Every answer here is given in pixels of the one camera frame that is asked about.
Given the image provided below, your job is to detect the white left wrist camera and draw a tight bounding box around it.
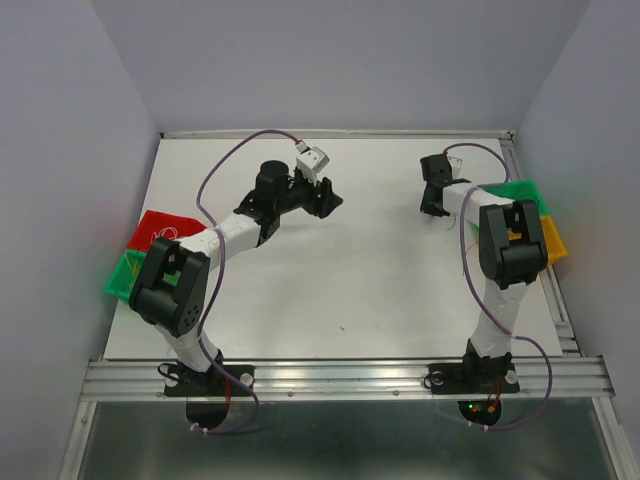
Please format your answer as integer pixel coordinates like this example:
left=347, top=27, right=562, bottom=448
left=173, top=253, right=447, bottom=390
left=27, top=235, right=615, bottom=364
left=296, top=147, right=330, bottom=185

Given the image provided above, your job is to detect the green plastic bin left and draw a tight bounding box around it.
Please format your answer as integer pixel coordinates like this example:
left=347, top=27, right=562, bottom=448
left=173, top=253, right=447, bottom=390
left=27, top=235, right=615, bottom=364
left=104, top=249, right=147, bottom=304

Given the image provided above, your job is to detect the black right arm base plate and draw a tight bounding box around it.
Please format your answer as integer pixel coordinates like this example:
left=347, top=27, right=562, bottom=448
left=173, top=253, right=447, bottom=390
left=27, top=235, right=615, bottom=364
left=423, top=349, right=520, bottom=395

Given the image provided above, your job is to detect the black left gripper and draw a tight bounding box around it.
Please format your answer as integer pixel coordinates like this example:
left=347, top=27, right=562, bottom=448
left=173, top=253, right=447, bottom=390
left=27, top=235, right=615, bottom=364
left=275, top=168, right=343, bottom=219

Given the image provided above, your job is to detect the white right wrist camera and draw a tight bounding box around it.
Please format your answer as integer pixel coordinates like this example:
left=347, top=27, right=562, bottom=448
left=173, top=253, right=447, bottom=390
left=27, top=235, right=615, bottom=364
left=447, top=155, right=463, bottom=178

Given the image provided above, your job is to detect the green plastic bin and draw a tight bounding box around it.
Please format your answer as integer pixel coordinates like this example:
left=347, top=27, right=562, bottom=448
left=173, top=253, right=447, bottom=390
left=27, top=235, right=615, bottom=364
left=484, top=180, right=550, bottom=217
left=104, top=249, right=147, bottom=304

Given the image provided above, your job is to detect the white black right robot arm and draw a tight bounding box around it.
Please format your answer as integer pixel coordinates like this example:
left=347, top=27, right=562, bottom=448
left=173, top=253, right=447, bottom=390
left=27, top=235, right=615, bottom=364
left=420, top=153, right=548, bottom=395

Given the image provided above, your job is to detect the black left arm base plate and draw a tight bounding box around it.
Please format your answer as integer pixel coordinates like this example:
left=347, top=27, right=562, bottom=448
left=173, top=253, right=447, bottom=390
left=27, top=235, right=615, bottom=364
left=157, top=362, right=250, bottom=398

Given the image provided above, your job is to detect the aluminium table frame rail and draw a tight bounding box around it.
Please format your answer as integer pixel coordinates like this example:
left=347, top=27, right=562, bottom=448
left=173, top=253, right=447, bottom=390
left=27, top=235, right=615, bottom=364
left=61, top=133, right=639, bottom=479

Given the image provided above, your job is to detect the yellow plastic bin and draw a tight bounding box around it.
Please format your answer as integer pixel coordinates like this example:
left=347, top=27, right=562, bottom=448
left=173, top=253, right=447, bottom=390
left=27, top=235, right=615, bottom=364
left=502, top=214, right=568, bottom=271

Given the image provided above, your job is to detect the red plastic bin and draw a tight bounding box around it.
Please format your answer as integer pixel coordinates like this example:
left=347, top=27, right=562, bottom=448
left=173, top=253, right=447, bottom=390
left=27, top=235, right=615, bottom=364
left=127, top=210, right=206, bottom=252

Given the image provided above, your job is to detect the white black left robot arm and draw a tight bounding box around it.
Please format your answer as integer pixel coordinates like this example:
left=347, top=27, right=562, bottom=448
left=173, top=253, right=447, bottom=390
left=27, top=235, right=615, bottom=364
left=129, top=152, right=343, bottom=394

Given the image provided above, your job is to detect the green plastic bin right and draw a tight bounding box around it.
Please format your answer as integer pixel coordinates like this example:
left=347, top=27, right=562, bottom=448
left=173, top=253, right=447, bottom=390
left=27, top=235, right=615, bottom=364
left=484, top=180, right=550, bottom=217

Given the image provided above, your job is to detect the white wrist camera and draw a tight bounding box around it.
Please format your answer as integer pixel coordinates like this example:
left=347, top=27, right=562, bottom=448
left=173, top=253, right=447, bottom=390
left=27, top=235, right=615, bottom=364
left=296, top=147, right=330, bottom=185
left=447, top=155, right=463, bottom=178

